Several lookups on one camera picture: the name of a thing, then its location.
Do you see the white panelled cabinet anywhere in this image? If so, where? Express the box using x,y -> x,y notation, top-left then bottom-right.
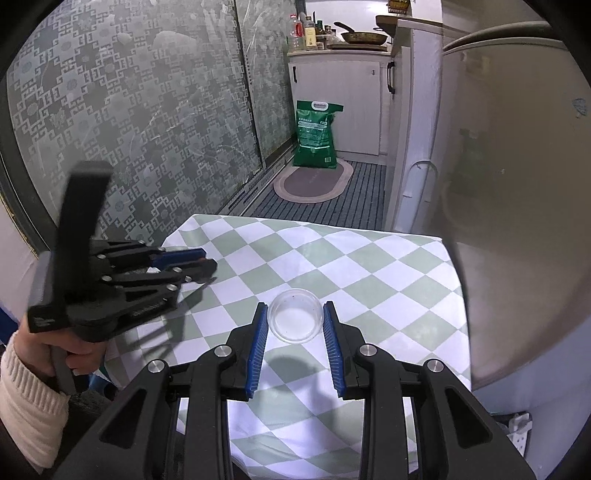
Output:
287,48 -> 393,158

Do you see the green white checked tablecloth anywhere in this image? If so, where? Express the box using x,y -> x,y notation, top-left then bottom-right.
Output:
104,213 -> 473,480

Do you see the person's dark clothing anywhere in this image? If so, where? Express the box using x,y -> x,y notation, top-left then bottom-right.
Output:
59,390 -> 122,463

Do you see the oval grey floor mat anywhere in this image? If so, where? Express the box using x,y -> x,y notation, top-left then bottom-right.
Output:
273,159 -> 355,203

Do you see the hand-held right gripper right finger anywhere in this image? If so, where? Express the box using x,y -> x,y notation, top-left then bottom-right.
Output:
322,301 -> 536,480

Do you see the white curved handle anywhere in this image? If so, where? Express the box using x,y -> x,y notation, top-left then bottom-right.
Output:
401,160 -> 440,205

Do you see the beige refrigerator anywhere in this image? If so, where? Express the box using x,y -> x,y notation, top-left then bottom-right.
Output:
416,23 -> 591,445

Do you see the clear plastic round dish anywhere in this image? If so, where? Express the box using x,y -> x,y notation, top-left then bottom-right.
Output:
267,287 -> 321,343

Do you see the frosted patterned sliding door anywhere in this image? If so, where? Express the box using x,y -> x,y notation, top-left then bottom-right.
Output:
0,0 -> 302,260

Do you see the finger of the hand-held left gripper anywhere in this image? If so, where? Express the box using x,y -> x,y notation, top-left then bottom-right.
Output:
91,239 -> 208,272
100,258 -> 218,296

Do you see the person's left hand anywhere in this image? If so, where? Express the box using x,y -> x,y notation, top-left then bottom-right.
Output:
8,329 -> 107,394

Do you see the striped grey floor runner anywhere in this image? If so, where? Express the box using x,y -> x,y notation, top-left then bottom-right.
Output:
240,159 -> 388,232

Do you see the yellow oil bottle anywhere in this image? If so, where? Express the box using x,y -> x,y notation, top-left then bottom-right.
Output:
303,17 -> 320,51

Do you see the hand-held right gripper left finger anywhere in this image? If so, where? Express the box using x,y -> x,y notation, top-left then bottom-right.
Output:
55,302 -> 270,480

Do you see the frying pan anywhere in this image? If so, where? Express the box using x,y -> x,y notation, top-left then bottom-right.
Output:
333,21 -> 390,46

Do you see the green rice bag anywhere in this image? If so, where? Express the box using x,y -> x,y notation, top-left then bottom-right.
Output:
292,100 -> 345,169

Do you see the white power strip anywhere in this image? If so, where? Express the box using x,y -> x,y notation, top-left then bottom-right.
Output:
507,412 -> 533,458

